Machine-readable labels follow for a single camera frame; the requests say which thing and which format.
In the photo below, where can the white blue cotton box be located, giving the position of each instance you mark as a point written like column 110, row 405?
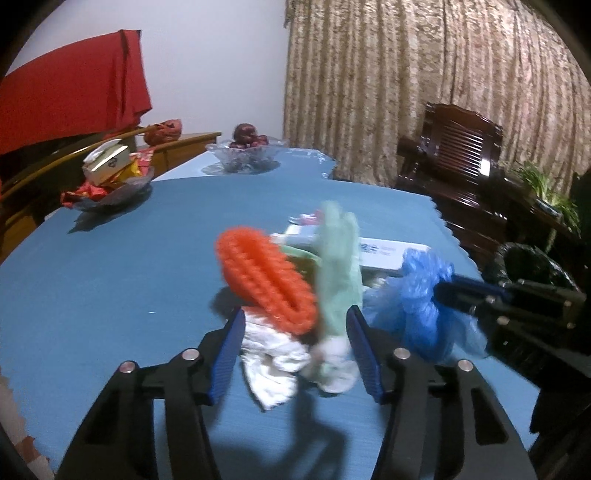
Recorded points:
column 380, row 255

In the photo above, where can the blue plastic bag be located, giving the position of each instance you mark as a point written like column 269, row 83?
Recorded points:
column 405, row 307

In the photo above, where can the white tissue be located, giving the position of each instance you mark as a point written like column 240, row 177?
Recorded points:
column 271, row 360

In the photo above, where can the dark wooden side table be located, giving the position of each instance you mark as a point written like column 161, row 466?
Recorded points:
column 534, row 222

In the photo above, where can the green rubber glove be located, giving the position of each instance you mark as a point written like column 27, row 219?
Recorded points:
column 334, row 256

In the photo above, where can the white blue paper cup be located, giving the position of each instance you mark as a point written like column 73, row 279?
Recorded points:
column 304, row 237

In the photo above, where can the glass fruit bowl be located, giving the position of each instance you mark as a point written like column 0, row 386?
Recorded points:
column 251, row 160

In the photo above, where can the dark wooden armchair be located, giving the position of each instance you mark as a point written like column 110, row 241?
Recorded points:
column 455, row 162

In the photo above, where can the dark red apple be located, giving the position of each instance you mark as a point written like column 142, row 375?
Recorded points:
column 245, row 136

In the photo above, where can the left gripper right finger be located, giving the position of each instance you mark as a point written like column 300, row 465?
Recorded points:
column 393, row 376

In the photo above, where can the potted green plant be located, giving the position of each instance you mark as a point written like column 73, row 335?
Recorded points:
column 556, row 205

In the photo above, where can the red cloth cover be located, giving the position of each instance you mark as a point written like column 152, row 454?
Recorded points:
column 91, row 86

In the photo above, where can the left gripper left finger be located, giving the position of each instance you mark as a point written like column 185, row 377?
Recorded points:
column 196, row 378

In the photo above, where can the orange foam fruit net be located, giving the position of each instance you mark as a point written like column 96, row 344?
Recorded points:
column 257, row 271

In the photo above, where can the red snack wrappers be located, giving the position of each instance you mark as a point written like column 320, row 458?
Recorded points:
column 140, row 162

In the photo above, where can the glass snack dish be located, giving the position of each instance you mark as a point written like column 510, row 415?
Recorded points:
column 128, row 193

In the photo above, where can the patterned beige curtain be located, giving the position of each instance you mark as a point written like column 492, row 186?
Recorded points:
column 360, row 74

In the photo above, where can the black lined trash bin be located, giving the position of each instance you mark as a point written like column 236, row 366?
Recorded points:
column 513, row 262

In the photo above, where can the small cream carton box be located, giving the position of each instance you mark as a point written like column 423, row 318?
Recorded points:
column 105, row 161

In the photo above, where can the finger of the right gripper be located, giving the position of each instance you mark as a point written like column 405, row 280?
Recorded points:
column 470, row 296
column 529, row 289

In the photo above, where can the blue tablecloth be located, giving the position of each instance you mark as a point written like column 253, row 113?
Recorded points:
column 83, row 294

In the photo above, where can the wooden sideboard cabinet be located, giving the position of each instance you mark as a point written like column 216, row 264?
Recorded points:
column 31, row 195

